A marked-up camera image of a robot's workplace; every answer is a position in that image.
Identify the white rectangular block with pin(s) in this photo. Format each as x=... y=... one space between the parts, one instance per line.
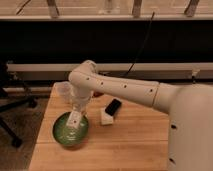
x=106 y=119

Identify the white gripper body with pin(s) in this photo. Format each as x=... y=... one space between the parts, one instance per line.
x=80 y=97

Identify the clear plastic cup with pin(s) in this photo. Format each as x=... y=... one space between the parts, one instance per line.
x=63 y=89

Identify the black rectangular device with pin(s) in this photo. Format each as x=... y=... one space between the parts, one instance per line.
x=113 y=107

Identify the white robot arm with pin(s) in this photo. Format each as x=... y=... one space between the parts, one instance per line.
x=189 y=107

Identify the white bottle with green label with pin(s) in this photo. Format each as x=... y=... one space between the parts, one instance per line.
x=74 y=119

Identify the green ceramic bowl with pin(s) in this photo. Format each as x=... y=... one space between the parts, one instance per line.
x=68 y=136

